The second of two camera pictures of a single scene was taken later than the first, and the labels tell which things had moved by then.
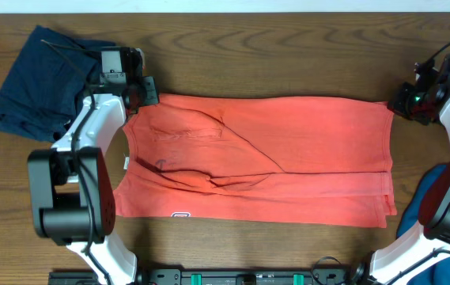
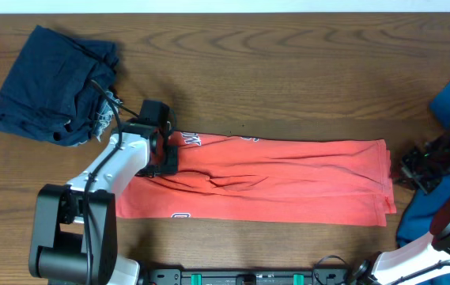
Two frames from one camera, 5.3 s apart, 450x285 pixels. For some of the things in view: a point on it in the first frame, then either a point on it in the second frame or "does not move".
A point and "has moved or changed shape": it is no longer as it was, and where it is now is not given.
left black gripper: [149, 85] to [172, 166]
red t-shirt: [293, 161] has moved or changed shape
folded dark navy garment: [45, 85] does not move
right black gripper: [398, 105] to [412, 182]
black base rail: [228, 276] does not move
